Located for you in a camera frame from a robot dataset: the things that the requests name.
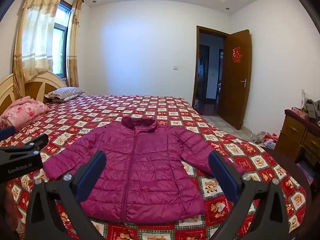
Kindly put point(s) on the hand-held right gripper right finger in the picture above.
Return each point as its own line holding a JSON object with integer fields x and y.
{"x": 222, "y": 177}

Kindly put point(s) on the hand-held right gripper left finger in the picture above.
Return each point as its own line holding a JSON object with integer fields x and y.
{"x": 93, "y": 172}

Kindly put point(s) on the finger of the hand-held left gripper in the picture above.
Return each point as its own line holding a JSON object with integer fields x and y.
{"x": 40, "y": 141}
{"x": 7, "y": 132}

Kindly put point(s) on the magenta puffer jacket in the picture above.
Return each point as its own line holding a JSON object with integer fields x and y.
{"x": 150, "y": 167}

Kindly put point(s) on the pile of clothes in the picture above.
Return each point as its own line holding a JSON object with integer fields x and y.
{"x": 265, "y": 140}

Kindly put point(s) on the pink floral folded quilt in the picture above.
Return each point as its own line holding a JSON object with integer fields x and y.
{"x": 22, "y": 112}

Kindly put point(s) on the red checked bear blanket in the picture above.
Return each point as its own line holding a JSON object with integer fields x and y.
{"x": 250, "y": 150}

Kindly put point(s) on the striped pillow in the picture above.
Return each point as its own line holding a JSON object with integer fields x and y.
{"x": 65, "y": 93}

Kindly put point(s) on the cream wooden headboard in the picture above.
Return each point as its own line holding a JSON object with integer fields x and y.
{"x": 37, "y": 86}

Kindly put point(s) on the beige patterned curtain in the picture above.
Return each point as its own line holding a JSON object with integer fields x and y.
{"x": 73, "y": 55}
{"x": 18, "y": 62}

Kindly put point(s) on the brown wooden door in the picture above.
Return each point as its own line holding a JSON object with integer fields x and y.
{"x": 235, "y": 100}

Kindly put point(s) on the wooden dresser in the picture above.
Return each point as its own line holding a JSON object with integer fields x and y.
{"x": 295, "y": 130}

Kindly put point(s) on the white sheer curtain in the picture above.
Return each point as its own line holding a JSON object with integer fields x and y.
{"x": 37, "y": 42}

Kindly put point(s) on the window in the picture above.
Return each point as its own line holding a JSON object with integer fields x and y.
{"x": 60, "y": 47}

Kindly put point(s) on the pink box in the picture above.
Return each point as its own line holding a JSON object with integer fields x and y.
{"x": 300, "y": 113}

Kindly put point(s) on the grey cloth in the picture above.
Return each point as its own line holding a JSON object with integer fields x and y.
{"x": 312, "y": 110}

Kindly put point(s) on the red paper door decoration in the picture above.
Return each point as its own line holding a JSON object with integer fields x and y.
{"x": 236, "y": 54}

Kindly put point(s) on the brown door frame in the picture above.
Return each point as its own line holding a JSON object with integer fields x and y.
{"x": 197, "y": 55}

